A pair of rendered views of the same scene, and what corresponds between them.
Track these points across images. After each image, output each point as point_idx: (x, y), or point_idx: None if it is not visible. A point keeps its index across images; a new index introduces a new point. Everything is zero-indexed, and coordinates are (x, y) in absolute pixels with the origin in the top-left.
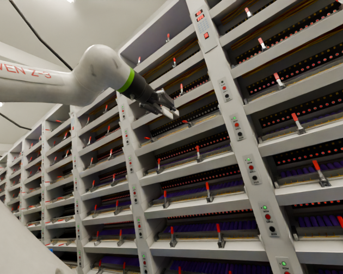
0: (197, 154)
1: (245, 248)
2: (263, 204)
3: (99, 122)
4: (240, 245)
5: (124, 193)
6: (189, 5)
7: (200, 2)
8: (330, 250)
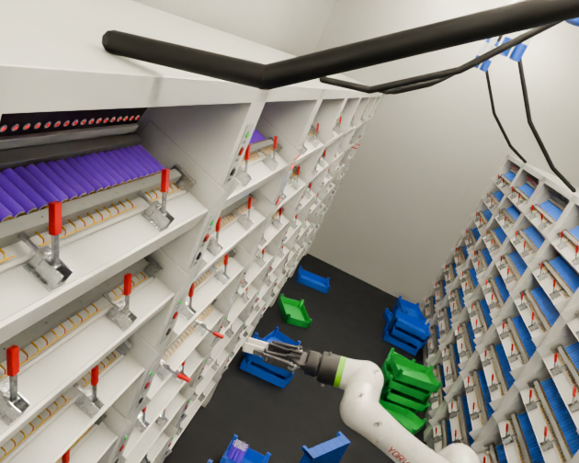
0: None
1: (159, 448)
2: (189, 398)
3: (90, 369)
4: (153, 448)
5: None
6: (306, 126)
7: (304, 138)
8: (188, 408)
